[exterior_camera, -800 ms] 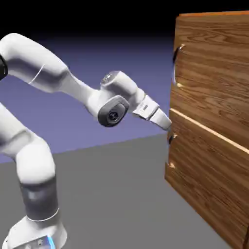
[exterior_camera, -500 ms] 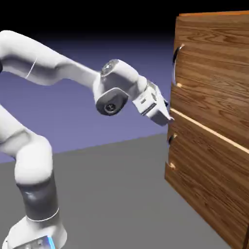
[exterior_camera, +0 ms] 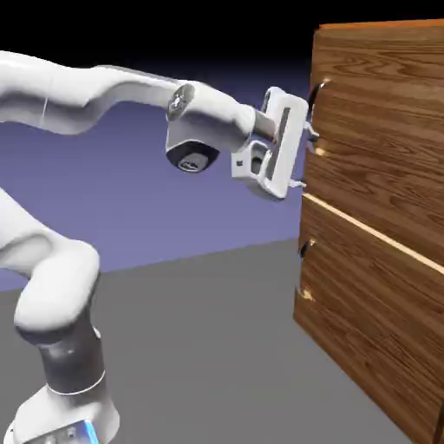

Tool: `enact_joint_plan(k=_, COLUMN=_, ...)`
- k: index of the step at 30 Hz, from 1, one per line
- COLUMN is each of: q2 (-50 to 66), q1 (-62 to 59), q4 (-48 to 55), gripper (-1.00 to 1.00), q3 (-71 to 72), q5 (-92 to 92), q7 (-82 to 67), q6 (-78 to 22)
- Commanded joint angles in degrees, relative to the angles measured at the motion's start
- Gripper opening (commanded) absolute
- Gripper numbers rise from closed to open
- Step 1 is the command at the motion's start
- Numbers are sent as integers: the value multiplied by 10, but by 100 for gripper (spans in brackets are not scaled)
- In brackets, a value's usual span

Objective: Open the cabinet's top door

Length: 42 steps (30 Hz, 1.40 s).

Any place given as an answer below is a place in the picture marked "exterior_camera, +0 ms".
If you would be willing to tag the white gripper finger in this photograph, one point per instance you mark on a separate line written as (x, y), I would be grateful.
(311, 133)
(297, 182)

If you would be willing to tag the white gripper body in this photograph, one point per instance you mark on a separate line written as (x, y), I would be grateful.
(290, 138)

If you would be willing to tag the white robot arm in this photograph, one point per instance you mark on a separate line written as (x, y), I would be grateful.
(69, 93)

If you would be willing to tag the large wooden cabinet door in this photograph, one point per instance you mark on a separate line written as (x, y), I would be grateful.
(378, 163)

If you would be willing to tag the brown wooden cabinet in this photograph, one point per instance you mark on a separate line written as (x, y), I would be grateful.
(374, 222)

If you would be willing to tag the small wooden cabinet door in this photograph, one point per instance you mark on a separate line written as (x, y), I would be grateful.
(371, 312)

